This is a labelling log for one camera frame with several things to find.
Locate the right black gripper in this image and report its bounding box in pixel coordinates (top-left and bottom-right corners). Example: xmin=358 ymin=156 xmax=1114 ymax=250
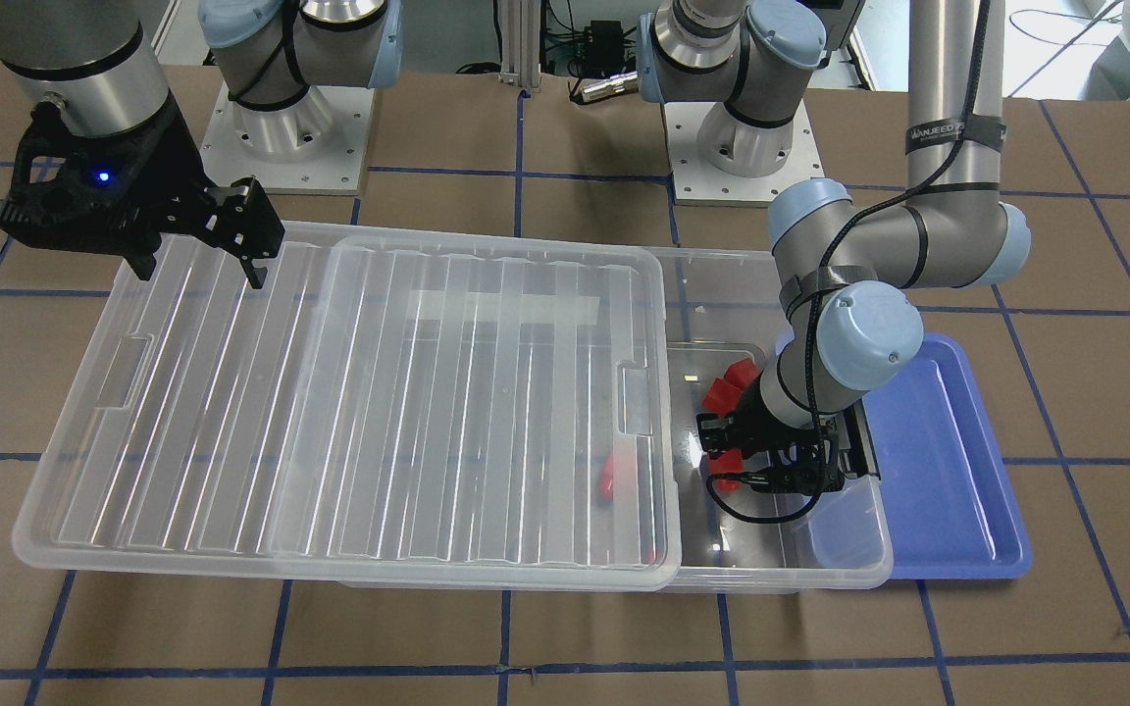
xmin=0 ymin=95 xmax=285 ymax=290

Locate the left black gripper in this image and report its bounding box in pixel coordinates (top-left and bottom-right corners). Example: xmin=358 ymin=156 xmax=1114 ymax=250
xmin=696 ymin=387 xmax=845 ymax=493

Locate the clear plastic box lid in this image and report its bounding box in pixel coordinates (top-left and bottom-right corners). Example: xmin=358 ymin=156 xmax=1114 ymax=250
xmin=12 ymin=221 xmax=683 ymax=591

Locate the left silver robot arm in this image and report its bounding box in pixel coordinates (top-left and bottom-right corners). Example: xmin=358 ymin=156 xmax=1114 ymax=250
xmin=637 ymin=1 xmax=1031 ymax=497

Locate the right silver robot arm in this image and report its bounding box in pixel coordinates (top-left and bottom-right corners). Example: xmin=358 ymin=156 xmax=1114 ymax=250
xmin=0 ymin=1 xmax=402 ymax=289

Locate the clear plastic storage box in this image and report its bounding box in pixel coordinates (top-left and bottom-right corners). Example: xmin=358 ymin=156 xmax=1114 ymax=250
xmin=339 ymin=245 xmax=896 ymax=595

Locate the red block upper pair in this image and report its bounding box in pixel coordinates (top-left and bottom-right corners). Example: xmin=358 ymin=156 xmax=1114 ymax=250
xmin=722 ymin=358 xmax=760 ymax=392

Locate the red block under lid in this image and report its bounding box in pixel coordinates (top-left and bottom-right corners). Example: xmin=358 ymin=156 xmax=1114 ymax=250
xmin=596 ymin=448 xmax=640 ymax=504

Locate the blue plastic tray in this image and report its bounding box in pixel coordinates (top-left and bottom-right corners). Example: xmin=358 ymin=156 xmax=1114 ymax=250
xmin=800 ymin=331 xmax=1033 ymax=581

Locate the black power strip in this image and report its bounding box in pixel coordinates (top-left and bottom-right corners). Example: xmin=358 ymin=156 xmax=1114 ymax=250
xmin=580 ymin=20 xmax=625 ymax=77

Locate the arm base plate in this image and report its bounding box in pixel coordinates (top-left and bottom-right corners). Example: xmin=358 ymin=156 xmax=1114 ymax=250
xmin=662 ymin=102 xmax=825 ymax=207
xmin=200 ymin=86 xmax=380 ymax=197

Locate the black box handle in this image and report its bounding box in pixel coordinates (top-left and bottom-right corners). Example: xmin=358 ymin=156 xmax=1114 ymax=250
xmin=838 ymin=399 xmax=883 ymax=481

